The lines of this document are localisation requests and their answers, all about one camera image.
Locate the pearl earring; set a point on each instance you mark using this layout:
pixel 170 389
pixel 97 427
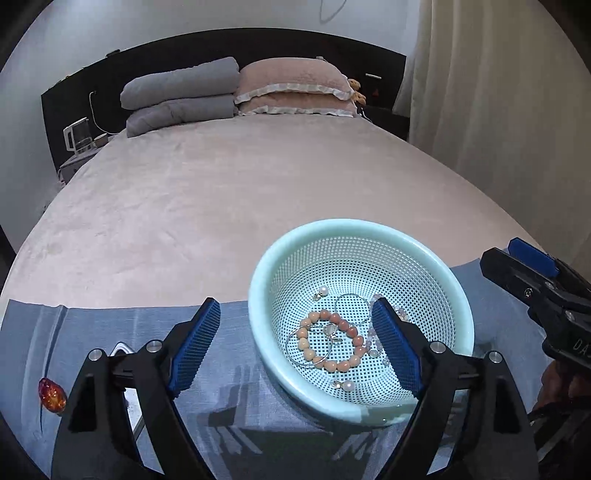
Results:
pixel 323 290
pixel 347 384

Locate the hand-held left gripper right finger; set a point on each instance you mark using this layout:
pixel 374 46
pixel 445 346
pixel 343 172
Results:
pixel 397 350

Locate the amber orange pendant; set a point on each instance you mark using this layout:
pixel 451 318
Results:
pixel 51 392

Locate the grey nightstand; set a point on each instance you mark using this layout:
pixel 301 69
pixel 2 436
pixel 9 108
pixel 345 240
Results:
pixel 76 164

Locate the teal plastic mesh basket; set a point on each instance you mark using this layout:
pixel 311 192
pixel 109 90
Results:
pixel 351 258

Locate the grey pillow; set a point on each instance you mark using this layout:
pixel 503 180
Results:
pixel 180 115
pixel 180 83

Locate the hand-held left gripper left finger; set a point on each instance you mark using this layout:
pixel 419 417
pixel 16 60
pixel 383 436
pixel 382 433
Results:
pixel 198 346

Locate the plain silver hoop bangle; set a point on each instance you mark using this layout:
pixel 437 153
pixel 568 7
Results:
pixel 351 300

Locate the white countertop appliance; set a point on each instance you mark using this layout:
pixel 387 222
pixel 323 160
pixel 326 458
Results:
pixel 78 134

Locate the black nightstand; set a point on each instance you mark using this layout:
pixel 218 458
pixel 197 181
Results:
pixel 390 122

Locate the cream curtain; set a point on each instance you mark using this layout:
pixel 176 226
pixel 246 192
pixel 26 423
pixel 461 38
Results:
pixel 498 92

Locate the blue cloth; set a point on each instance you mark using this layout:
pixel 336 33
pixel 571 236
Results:
pixel 258 406

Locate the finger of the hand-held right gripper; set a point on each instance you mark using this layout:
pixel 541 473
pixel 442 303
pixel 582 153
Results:
pixel 508 272
pixel 531 258

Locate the brown teddy bear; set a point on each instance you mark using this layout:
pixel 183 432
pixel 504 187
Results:
pixel 358 92

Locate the pink frilled pillow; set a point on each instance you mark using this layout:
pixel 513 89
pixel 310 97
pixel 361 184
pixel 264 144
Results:
pixel 291 76
pixel 295 107

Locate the person's right hand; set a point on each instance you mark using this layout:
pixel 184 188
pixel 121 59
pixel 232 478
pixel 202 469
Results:
pixel 554 383

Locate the black headboard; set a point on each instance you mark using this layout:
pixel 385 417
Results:
pixel 175 50

